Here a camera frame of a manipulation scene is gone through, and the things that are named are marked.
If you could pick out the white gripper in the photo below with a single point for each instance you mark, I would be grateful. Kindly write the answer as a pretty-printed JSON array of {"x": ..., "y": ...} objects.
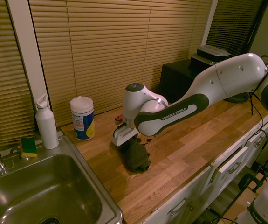
[{"x": 122, "y": 135}]

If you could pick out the dark green towel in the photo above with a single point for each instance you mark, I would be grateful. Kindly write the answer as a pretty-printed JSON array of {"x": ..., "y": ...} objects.
[{"x": 136, "y": 156}]

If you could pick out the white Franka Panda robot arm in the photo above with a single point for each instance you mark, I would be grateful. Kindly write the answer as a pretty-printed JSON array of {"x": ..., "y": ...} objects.
[{"x": 171, "y": 114}]

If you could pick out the dark liquid spill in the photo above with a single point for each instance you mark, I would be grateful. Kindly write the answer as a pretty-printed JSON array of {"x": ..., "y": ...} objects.
[{"x": 149, "y": 140}]

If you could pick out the disinfecting wipes canister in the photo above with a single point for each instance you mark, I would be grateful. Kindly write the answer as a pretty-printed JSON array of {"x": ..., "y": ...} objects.
[{"x": 83, "y": 119}]

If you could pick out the black box appliance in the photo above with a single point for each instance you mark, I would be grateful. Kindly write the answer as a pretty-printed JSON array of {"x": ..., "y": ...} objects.
[{"x": 173, "y": 79}]

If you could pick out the wide beige window blind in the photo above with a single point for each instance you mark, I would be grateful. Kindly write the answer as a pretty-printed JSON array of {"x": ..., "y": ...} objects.
[{"x": 115, "y": 51}]

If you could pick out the white water bottle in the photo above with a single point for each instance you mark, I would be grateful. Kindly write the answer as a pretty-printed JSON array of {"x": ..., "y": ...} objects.
[{"x": 46, "y": 126}]

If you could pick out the white ajar cabinet drawer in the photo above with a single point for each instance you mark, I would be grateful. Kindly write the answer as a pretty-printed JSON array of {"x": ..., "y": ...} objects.
[{"x": 232, "y": 164}]

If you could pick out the large black food container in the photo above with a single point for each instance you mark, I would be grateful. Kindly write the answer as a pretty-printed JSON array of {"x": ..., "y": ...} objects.
[{"x": 201, "y": 63}]

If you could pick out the stainless steel sink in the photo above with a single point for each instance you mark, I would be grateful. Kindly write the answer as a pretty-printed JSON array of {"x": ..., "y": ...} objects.
[{"x": 43, "y": 186}]

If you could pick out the green and yellow sponge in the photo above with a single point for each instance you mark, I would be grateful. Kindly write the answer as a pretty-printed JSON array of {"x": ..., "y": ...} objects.
[{"x": 28, "y": 148}]

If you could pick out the small black food container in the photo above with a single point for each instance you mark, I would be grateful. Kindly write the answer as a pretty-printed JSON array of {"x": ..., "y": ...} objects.
[{"x": 211, "y": 51}]

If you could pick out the black stand leg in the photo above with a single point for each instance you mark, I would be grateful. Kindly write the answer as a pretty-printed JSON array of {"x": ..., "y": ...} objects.
[{"x": 230, "y": 205}]

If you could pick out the black clamp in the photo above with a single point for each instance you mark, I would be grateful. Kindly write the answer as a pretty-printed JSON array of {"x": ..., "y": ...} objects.
[{"x": 252, "y": 182}]

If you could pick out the narrow beige window blind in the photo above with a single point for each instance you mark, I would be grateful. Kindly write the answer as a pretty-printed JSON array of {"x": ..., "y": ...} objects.
[{"x": 3, "y": 81}]

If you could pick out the dark shaded window blind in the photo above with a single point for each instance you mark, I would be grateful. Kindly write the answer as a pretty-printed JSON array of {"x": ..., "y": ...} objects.
[{"x": 231, "y": 25}]

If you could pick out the red wrist mount piece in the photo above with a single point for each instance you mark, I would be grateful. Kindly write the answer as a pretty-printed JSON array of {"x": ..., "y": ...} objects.
[{"x": 118, "y": 118}]

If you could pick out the black camera stand pole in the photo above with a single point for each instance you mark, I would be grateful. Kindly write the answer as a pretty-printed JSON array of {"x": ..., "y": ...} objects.
[{"x": 255, "y": 25}]

